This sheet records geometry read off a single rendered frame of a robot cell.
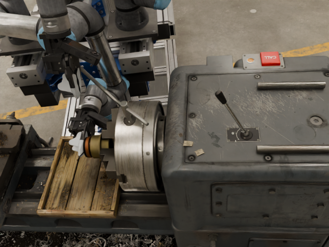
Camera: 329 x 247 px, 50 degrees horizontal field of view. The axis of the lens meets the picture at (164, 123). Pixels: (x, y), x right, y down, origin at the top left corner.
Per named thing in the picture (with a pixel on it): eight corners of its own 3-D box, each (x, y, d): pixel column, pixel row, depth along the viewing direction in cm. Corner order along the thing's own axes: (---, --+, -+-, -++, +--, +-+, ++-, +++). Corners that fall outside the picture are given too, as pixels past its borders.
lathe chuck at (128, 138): (159, 132, 146) (148, 82, 120) (153, 205, 128) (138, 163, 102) (138, 133, 147) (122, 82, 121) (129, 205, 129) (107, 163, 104)
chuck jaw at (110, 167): (131, 146, 121) (125, 173, 112) (134, 157, 124) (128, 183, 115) (100, 147, 122) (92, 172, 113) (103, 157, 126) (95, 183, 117)
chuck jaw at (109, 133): (135, 135, 127) (133, 102, 125) (132, 138, 122) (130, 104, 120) (105, 135, 128) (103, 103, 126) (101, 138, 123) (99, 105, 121)
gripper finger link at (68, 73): (73, 84, 108) (66, 56, 104) (78, 83, 108) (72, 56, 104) (67, 90, 104) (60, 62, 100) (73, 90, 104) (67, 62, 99)
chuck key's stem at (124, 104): (136, 124, 114) (128, 102, 105) (131, 129, 113) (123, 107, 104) (131, 121, 115) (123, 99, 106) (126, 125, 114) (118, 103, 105)
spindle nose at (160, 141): (174, 136, 138) (167, 103, 121) (171, 185, 126) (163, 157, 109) (166, 136, 138) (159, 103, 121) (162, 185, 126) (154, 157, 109)
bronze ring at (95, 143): (109, 127, 125) (84, 129, 127) (105, 149, 120) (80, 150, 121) (116, 142, 132) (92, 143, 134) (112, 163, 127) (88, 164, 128)
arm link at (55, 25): (71, 11, 100) (61, 18, 93) (75, 27, 103) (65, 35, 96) (46, 12, 101) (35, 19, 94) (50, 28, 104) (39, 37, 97)
